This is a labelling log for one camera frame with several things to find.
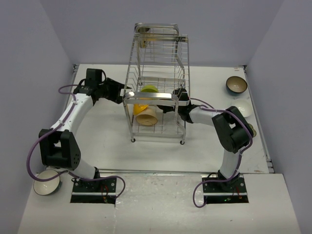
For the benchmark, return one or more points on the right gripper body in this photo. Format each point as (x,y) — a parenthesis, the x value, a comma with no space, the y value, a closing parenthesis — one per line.
(180,108)

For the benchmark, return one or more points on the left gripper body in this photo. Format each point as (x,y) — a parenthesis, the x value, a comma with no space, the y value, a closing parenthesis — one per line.
(109,90)

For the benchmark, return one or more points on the lime green bowl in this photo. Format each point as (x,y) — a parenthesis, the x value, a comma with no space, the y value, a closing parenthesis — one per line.
(149,89)

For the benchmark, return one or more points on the yellow orange bowl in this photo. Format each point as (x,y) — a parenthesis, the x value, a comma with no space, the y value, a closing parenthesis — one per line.
(139,108)

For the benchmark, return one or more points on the dark blue bowl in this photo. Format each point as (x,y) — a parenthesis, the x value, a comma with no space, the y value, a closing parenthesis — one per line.
(236,85)

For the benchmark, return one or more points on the beige scalloped bowl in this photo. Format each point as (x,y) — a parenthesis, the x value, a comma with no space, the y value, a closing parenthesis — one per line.
(253,130)

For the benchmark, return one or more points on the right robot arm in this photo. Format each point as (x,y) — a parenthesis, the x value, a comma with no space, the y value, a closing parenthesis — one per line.
(233,131)

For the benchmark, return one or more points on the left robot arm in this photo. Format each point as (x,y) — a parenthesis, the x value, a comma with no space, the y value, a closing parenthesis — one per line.
(58,146)

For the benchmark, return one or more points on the stainless steel dish rack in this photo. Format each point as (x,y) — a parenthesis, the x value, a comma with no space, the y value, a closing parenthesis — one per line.
(163,63)

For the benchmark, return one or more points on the steel perforated cutlery holder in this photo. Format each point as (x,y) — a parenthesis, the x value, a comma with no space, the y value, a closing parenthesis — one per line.
(141,33)

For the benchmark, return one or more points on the white bowl dark outside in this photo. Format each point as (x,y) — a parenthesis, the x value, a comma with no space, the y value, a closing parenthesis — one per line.
(48,187)

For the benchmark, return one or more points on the aluminium table rail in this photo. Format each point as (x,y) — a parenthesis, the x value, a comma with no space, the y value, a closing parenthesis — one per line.
(151,172)

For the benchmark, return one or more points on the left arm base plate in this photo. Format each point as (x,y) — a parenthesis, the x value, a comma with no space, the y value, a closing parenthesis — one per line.
(94,192)

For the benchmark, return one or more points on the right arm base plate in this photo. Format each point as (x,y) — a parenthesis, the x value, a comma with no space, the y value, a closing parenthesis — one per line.
(226,193)

